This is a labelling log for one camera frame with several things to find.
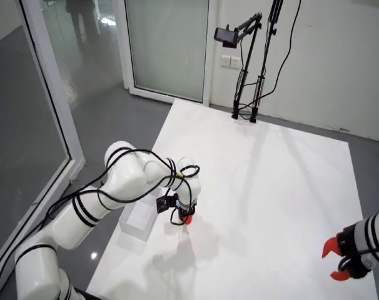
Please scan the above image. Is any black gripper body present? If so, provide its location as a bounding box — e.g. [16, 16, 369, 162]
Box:
[176, 202, 197, 219]
[336, 223, 376, 279]

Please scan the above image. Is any white cardboard bin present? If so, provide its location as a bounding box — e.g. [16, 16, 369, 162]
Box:
[118, 187, 161, 242]

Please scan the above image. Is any black phone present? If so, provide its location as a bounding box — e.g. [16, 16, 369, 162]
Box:
[214, 27, 239, 48]

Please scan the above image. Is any black boom stand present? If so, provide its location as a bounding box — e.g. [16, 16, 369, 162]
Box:
[249, 0, 284, 123]
[231, 11, 263, 120]

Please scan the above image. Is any person in dark clothes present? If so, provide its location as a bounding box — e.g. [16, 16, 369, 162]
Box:
[65, 0, 100, 48]

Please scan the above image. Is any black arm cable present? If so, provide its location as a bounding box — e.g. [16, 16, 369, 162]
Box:
[0, 148, 201, 300]

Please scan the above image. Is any white glass door frame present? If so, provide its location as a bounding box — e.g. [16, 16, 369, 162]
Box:
[123, 0, 213, 106]

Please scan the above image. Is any aluminium glass partition frame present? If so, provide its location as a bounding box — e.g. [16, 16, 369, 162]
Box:
[0, 0, 86, 282]

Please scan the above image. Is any black hanging cable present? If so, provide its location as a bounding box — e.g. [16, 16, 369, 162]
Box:
[239, 0, 303, 112]

